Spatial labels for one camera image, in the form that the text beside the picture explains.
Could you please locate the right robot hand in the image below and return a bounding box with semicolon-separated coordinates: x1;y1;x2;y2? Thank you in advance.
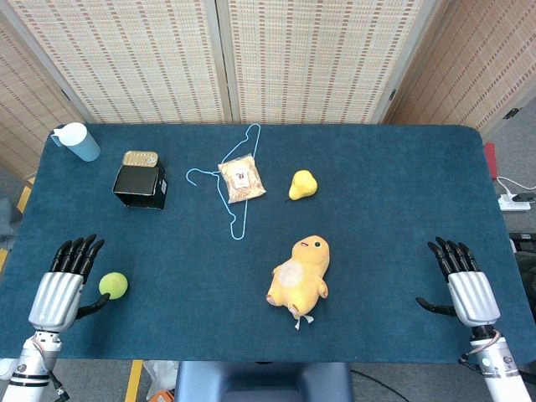
415;236;502;328

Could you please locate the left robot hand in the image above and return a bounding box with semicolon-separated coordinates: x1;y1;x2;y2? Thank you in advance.
28;234;111;333

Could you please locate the yellow tennis ball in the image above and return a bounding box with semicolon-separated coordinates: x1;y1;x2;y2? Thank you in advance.
98;271;129;300

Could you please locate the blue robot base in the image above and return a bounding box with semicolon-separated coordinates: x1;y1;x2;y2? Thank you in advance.
173;360;353;402

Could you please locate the black open box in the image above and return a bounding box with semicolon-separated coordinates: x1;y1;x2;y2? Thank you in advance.
112;164;169;210

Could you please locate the black chair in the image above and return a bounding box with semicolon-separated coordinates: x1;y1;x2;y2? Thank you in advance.
508;232;536;319

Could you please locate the white power strip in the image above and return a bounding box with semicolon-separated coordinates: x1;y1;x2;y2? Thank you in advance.
497;194;533;213

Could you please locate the white plastic bag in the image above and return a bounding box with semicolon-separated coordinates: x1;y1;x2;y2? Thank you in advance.
142;360;180;402

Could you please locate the light blue pitcher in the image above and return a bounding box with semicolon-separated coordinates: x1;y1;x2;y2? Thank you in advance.
50;121;101;162

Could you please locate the gold tin can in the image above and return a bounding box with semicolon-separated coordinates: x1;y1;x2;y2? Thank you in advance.
122;150;159;168

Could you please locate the yellow plush toy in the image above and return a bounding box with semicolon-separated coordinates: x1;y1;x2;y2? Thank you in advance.
265;234;332;331

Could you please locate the yellow pear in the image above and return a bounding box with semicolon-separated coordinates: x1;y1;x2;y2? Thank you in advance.
288;168;318;202

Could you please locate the clear snack bag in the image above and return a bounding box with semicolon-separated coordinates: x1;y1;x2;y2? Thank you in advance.
217;153;267;204

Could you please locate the woven folding screen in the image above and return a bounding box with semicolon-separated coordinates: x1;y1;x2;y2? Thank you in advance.
0;0;536;179

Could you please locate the white cable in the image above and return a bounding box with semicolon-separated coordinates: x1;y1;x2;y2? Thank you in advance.
493;175;536;198

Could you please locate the light blue wire hanger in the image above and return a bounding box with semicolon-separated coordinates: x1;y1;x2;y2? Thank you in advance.
185;123;262;241

